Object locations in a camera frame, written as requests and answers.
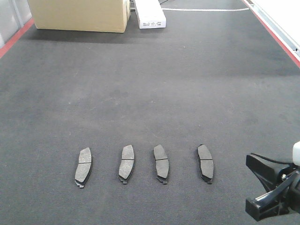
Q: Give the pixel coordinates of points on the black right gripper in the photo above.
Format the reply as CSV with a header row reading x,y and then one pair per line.
x,y
281,181

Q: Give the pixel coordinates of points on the grey brake pad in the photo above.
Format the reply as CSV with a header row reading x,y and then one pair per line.
x,y
206,163
84,167
127,163
162,163

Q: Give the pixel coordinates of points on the cardboard box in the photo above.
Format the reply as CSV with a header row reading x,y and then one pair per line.
x,y
81,15

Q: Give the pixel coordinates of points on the black conveyor belt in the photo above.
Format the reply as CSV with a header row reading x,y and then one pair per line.
x,y
212,76

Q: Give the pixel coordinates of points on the white long box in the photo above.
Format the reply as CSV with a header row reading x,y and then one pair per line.
x,y
149,14

